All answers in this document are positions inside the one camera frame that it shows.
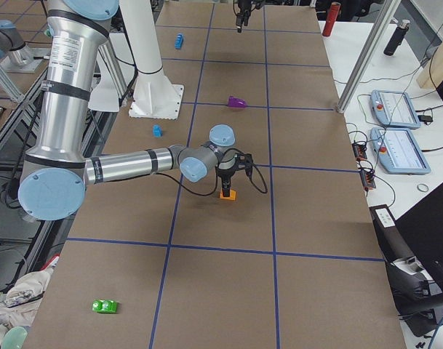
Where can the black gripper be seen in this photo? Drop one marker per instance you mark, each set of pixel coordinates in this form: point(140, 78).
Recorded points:
point(240, 11)
point(225, 174)

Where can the orange trapezoid block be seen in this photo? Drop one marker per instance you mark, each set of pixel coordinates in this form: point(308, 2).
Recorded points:
point(228, 195)

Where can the purple trapezoid block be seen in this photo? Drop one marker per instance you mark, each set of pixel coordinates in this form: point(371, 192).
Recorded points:
point(236, 102)

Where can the long blue four-stud block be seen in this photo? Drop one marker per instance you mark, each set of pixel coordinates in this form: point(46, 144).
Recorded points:
point(179, 41)

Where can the small blue block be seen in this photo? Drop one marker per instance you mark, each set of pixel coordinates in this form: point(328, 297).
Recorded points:
point(157, 131)

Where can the red cylinder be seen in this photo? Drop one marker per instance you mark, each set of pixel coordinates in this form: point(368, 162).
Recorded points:
point(332, 15)

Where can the black cylinder bottle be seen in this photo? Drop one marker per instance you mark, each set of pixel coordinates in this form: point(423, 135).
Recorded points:
point(397, 37)

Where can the white remote control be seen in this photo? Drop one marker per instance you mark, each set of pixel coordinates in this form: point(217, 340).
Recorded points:
point(384, 218)

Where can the green two-stud block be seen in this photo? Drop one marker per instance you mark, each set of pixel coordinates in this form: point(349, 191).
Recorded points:
point(105, 306)

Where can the upper teach pendant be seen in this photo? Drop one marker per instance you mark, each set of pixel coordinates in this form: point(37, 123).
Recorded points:
point(394, 109)

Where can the teach pendant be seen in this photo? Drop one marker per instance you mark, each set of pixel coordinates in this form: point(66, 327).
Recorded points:
point(398, 152)
point(394, 109)

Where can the lower teach pendant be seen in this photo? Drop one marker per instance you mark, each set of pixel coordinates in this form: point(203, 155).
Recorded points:
point(398, 152)

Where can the black laptop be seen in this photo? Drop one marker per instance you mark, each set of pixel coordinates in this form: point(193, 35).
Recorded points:
point(413, 253)

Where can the crumpled cloth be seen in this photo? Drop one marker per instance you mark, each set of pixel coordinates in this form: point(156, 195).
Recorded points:
point(19, 306)

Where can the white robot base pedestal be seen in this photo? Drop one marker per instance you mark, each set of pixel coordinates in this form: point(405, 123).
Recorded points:
point(154, 96)

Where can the aluminium frame post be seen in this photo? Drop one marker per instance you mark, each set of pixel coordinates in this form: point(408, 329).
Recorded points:
point(378, 29)

